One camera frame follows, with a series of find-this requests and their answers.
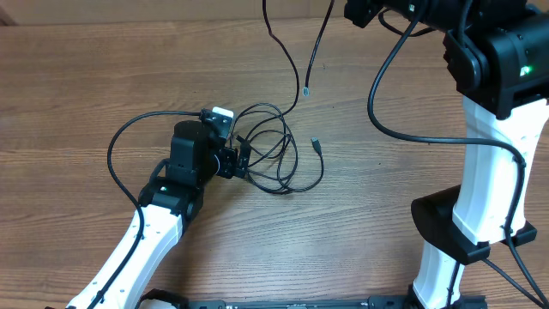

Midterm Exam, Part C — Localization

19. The camera cable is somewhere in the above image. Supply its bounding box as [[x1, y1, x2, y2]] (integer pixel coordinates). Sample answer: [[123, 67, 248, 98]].
[[85, 110, 202, 309], [366, 0, 549, 309]]

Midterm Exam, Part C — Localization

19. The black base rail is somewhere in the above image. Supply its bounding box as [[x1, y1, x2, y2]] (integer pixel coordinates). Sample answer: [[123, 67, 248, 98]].
[[136, 287, 488, 309]]

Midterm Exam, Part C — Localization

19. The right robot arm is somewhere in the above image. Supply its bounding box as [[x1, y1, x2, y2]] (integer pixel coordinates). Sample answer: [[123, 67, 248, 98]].
[[344, 0, 548, 308]]

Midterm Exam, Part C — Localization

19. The right camera cable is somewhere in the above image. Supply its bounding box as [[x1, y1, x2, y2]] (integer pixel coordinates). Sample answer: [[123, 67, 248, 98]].
[[366, 0, 549, 309]]

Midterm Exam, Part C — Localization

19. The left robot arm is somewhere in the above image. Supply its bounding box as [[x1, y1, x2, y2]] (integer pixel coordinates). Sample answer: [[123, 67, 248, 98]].
[[68, 116, 246, 309]]

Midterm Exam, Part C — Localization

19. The left camera cable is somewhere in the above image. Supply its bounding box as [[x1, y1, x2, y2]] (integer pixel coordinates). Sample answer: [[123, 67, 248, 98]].
[[85, 110, 202, 309]]

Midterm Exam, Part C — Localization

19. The black cable bundle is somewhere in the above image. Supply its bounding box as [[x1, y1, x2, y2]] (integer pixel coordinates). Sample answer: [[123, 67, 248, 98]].
[[229, 0, 336, 197]]

